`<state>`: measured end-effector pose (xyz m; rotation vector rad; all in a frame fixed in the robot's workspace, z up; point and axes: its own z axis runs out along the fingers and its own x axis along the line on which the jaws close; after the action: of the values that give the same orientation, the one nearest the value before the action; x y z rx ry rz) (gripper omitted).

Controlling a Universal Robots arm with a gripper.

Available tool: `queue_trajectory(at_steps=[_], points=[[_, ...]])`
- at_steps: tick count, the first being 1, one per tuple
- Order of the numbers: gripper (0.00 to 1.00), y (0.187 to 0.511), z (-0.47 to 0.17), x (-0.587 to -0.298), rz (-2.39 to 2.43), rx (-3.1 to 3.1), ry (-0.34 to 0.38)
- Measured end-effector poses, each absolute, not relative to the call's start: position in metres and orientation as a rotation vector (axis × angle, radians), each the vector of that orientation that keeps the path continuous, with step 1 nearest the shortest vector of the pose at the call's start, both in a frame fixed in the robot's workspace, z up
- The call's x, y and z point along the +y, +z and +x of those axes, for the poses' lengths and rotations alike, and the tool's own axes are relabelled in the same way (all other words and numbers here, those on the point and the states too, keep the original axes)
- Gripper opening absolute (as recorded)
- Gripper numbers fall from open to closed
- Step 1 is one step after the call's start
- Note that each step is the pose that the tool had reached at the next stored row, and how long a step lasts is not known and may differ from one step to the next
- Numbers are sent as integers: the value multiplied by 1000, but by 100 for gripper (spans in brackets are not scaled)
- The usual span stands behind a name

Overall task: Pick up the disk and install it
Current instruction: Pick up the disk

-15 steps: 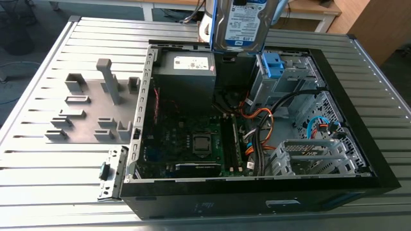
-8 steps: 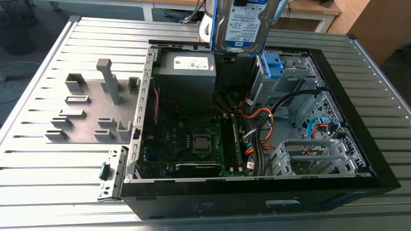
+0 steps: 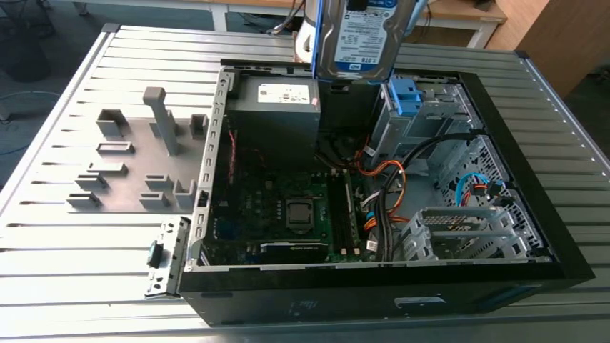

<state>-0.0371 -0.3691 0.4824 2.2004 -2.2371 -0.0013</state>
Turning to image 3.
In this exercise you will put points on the silver CPU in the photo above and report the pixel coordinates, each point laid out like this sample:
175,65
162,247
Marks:
301,213

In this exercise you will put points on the hard disk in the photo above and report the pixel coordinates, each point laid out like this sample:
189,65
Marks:
362,43

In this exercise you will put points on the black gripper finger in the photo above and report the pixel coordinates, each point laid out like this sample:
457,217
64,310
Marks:
357,4

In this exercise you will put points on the metal optical drive cage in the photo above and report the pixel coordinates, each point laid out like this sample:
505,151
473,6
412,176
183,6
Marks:
429,121

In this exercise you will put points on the black graphics card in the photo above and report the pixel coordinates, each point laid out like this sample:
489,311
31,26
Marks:
295,250

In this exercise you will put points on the black RAM slot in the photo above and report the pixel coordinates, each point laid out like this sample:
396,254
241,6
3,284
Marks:
350,214
335,207

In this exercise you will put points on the grey power supply unit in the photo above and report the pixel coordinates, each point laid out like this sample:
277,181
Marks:
271,132

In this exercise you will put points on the white table with wooden top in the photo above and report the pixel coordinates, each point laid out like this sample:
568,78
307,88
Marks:
468,12

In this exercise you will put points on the metal bracket with black knob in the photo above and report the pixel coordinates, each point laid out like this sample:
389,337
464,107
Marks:
174,232

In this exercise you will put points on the green motherboard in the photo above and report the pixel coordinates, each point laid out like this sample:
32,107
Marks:
247,214

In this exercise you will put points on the metal disk bay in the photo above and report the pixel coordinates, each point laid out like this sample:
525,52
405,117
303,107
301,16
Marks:
457,234

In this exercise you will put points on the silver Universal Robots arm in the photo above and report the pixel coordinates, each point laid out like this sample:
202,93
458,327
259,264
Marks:
302,46

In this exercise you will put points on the wooden cabinet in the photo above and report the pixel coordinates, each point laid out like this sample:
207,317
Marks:
562,43

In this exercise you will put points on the grey parts rack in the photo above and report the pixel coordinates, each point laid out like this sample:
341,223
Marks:
129,168

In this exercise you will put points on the black open PC case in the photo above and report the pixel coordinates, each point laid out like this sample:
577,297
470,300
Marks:
334,296

